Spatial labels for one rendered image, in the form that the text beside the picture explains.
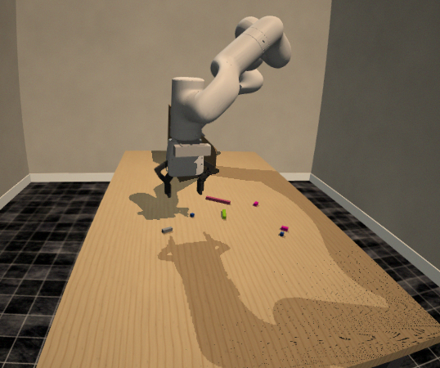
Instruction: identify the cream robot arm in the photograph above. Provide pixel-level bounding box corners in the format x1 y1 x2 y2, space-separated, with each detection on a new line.
170 16 291 157

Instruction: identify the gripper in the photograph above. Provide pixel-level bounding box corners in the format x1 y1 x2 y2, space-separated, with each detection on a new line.
154 137 214 198

